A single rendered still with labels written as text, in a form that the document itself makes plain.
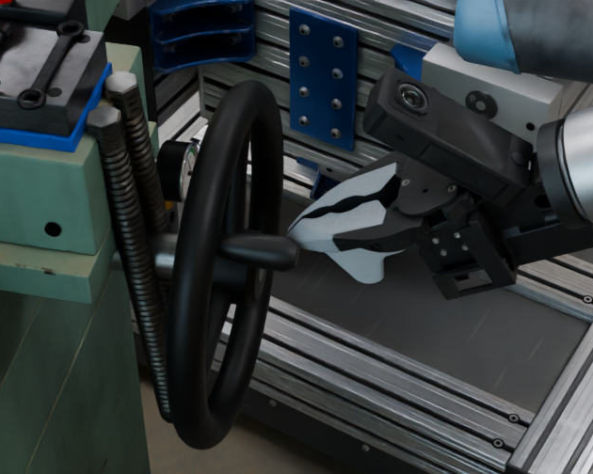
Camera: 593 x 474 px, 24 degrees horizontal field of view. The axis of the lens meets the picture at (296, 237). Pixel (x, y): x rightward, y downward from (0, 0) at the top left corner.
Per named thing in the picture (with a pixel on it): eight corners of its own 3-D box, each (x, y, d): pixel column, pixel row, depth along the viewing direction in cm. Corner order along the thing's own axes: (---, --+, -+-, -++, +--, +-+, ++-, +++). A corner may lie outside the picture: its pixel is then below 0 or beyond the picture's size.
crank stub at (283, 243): (303, 242, 96) (297, 276, 96) (223, 229, 97) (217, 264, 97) (299, 236, 94) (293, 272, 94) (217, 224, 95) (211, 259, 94)
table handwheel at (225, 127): (312, 133, 123) (258, 455, 119) (99, 104, 126) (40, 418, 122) (265, 36, 95) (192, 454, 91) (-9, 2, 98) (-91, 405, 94)
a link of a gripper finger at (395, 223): (337, 267, 92) (455, 237, 88) (326, 252, 91) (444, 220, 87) (349, 219, 95) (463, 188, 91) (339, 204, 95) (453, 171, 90)
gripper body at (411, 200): (436, 306, 94) (603, 266, 88) (377, 219, 89) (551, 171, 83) (450, 229, 99) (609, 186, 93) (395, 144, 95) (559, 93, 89)
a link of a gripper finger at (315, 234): (312, 310, 98) (427, 281, 93) (270, 254, 95) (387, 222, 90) (321, 278, 100) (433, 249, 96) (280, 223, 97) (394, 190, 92)
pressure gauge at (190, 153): (185, 230, 139) (181, 170, 133) (149, 225, 139) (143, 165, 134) (200, 189, 143) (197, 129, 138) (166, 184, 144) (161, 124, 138)
